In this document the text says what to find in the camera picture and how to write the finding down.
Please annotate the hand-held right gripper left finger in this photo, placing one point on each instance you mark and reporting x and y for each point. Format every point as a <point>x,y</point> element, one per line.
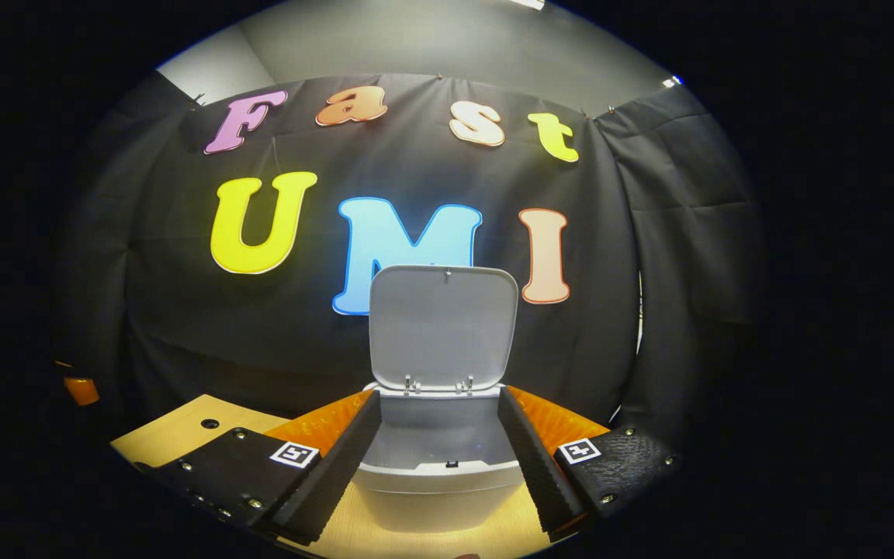
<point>338,473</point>

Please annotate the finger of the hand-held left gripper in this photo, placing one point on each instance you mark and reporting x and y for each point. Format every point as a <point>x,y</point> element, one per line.
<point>82,390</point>

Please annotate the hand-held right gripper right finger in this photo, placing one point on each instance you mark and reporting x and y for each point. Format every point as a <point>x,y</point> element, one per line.
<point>532,466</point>

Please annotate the white desktop garbage bin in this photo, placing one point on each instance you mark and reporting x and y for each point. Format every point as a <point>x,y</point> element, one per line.
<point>443,334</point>

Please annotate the wooden desktop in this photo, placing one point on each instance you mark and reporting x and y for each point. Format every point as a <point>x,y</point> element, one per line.
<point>175,435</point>

